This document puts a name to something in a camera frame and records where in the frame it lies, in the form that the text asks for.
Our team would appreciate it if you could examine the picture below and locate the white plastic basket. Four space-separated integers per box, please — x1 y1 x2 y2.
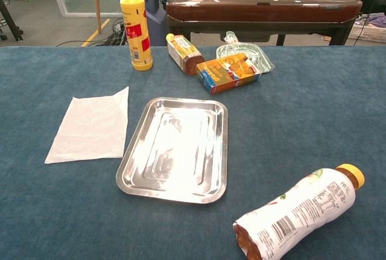
348 14 386 43

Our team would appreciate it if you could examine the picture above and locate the brown tea bottle yellow label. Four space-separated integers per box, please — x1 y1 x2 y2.
166 33 206 76

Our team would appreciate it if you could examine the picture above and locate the white paper towel sheet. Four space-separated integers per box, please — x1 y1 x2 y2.
44 86 130 165

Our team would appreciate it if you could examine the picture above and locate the wooden pole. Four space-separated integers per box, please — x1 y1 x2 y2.
92 0 103 34

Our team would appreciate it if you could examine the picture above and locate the black stand leg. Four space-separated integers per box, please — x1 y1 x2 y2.
0 0 24 42

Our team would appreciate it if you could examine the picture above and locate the orange snack box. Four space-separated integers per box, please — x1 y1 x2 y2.
195 52 262 95

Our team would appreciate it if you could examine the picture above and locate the brown mahjong table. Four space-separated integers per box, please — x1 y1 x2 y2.
165 0 363 46

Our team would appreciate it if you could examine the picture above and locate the silver metal tray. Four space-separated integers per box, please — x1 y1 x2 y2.
115 97 229 205

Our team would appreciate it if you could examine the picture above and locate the white label tea bottle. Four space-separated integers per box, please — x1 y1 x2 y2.
232 163 365 260

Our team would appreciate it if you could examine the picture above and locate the black floor cable bundle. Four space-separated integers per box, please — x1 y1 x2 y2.
104 17 127 46

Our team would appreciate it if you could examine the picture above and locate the blue table cloth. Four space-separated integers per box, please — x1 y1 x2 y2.
0 45 386 260

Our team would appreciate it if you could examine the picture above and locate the blue machine base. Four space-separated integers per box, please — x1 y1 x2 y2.
125 0 168 46

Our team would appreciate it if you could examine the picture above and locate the yellow squeeze bottle green cap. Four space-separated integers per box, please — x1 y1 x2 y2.
119 0 154 72

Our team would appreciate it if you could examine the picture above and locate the clear bagged green dustpan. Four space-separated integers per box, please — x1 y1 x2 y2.
215 31 276 75

